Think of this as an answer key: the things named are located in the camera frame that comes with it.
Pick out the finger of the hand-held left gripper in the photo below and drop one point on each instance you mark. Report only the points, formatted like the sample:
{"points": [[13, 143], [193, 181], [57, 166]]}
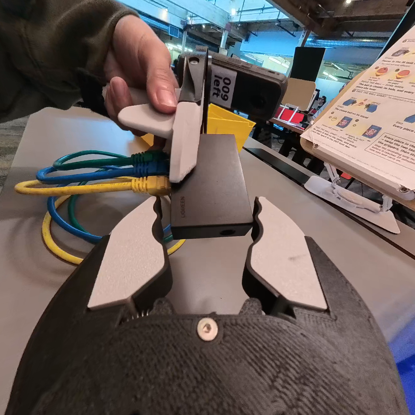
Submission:
{"points": [[146, 120], [184, 142]]}

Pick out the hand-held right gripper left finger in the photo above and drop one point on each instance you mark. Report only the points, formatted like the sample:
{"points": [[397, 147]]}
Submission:
{"points": [[129, 259]]}

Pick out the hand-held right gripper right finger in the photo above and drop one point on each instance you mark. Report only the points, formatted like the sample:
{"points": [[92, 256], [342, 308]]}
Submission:
{"points": [[285, 262]]}

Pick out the black network switch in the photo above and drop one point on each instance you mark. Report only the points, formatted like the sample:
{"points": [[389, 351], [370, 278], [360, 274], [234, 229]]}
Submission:
{"points": [[214, 181]]}

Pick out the person's left hand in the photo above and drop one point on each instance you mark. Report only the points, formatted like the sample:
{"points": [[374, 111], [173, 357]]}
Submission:
{"points": [[139, 55]]}

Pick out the yellow plastic bin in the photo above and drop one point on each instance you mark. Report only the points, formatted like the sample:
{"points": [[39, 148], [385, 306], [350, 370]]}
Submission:
{"points": [[227, 124]]}

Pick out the tan backing board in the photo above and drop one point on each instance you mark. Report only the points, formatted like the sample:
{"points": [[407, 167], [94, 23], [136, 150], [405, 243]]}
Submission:
{"points": [[356, 176], [298, 92]]}

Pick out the black upright panel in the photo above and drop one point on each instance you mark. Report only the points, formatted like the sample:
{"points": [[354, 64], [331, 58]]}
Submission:
{"points": [[308, 63]]}

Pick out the white sheet stand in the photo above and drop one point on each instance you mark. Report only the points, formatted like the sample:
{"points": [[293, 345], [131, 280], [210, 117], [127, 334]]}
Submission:
{"points": [[353, 204]]}

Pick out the printed instruction sheet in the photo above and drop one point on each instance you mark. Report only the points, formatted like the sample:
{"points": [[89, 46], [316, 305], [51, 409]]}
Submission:
{"points": [[366, 129]]}

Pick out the blue plastic bin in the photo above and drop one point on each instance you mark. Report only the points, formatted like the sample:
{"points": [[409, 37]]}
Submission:
{"points": [[407, 373]]}

